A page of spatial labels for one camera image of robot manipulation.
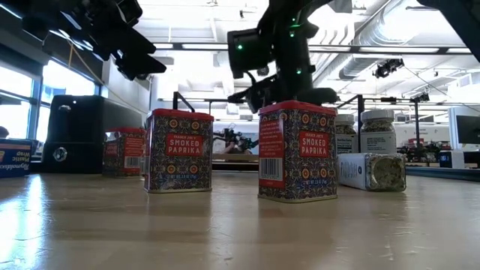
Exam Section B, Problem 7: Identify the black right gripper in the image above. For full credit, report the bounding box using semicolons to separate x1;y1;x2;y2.
227;22;338;113

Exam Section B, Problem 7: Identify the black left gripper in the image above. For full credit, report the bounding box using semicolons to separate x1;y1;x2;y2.
22;1;167;81

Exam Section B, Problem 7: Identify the red-lid smoked paprika tin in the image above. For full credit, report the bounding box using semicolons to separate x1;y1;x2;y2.
143;108;215;194
257;100;339;204
101;127;147;179

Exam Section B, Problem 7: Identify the white-lid glass spice jar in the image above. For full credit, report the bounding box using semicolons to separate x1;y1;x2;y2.
336;151;408;193
334;113;362;155
359;109;398;155

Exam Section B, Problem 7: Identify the ceiling light strip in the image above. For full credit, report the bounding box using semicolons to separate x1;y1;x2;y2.
153;42;230;51
309;45;472;54

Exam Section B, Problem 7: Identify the black toaster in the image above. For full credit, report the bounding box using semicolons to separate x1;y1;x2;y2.
40;94;146;176

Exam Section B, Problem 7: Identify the blue plastic wrap box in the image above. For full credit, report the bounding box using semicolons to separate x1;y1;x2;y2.
0;138;34;179

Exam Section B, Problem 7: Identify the small white box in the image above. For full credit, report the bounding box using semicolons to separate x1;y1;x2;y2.
437;148;466;170

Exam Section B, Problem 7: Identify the white computer monitor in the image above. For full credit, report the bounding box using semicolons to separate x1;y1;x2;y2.
448;106;480;170

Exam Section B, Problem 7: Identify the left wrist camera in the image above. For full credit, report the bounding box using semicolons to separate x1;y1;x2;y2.
115;0;143;27

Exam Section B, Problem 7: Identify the black ceiling camera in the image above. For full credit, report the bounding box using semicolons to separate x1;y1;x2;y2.
372;58;405;79

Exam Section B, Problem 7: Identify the black post-mounted camera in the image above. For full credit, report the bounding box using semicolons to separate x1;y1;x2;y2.
409;91;431;151

